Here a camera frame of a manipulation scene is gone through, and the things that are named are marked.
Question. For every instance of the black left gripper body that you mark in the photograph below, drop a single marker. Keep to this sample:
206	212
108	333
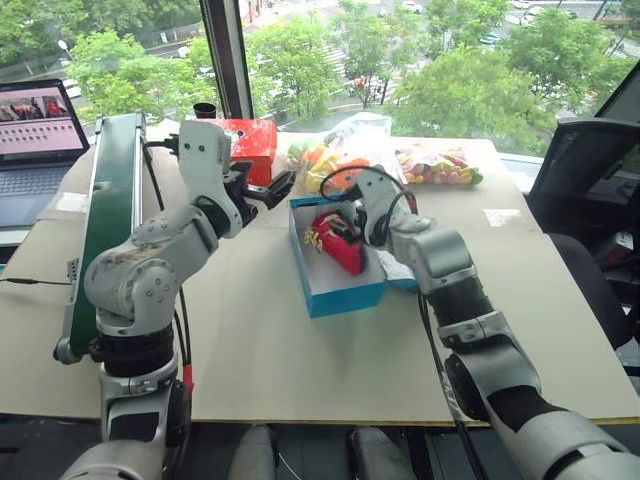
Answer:
243	202

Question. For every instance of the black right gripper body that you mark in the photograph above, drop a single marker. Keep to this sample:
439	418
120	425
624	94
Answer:
359	227

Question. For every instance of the red packaged item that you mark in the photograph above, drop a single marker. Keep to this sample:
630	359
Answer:
342	252

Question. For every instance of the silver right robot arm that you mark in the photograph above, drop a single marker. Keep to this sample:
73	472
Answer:
450	280

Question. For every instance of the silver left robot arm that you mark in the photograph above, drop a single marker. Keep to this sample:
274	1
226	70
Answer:
150	260

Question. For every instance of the blue cardboard shoebox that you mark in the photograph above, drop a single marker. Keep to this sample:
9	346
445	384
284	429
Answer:
345	295

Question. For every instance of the red cardboard box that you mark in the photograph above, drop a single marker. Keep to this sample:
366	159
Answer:
257	145

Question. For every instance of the clear bag of colourful toys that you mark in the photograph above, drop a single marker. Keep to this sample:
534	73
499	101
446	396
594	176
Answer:
330	160

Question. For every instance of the black cylindrical cup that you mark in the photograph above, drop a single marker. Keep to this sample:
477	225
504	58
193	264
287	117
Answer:
204	111

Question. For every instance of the clear bag of colourful candies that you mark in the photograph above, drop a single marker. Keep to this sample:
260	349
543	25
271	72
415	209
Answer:
440	167

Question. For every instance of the green conveyor belt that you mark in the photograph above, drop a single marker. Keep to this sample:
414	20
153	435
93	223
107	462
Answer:
107	200

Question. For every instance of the open laptop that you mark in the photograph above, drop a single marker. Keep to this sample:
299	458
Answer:
35	150

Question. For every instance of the grey rounded shape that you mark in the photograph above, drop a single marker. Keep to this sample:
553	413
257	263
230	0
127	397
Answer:
256	452
382	455

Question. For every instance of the black office chair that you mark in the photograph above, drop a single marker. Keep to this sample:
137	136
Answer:
585	170

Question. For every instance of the black slanted panel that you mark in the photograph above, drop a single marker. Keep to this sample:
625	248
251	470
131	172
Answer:
622	95

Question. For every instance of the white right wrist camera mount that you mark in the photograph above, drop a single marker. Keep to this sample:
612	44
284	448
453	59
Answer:
376	200

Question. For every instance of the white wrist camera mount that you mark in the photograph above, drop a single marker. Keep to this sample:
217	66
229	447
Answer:
376	200
202	150

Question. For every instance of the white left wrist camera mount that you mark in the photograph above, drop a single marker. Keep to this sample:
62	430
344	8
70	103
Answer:
202	150

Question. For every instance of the dark window frame post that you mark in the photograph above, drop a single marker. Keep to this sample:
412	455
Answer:
227	55

